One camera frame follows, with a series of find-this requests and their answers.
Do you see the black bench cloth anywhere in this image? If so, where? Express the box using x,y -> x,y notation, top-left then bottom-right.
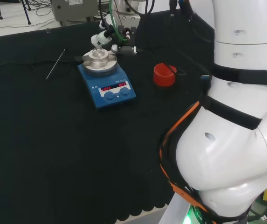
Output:
0,9 -> 216,223

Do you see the grey metal equipment box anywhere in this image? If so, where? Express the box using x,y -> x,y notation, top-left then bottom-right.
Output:
51,0 -> 99,23

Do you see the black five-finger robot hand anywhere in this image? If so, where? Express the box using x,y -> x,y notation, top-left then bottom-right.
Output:
90,14 -> 138,56

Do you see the thin glass rod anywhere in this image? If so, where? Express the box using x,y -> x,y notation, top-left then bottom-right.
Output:
45,48 -> 67,80

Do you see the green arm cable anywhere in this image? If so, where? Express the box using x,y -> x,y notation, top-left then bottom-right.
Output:
108,0 -> 127,43

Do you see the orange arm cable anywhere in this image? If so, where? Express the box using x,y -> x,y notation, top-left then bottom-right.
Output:
158,101 -> 218,224

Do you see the heater with blue base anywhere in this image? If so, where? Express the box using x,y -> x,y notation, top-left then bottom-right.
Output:
77,48 -> 137,111

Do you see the red round cup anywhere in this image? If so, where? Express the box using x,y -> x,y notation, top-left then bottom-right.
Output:
153,63 -> 178,88

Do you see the black tripod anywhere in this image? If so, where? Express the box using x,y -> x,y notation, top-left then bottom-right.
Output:
0,0 -> 32,25

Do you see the clear round-bottom glass flask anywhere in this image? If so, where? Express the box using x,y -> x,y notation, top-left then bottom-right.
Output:
91,46 -> 106,59

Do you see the black heater power cable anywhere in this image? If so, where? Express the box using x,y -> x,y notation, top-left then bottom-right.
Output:
0,55 -> 84,74

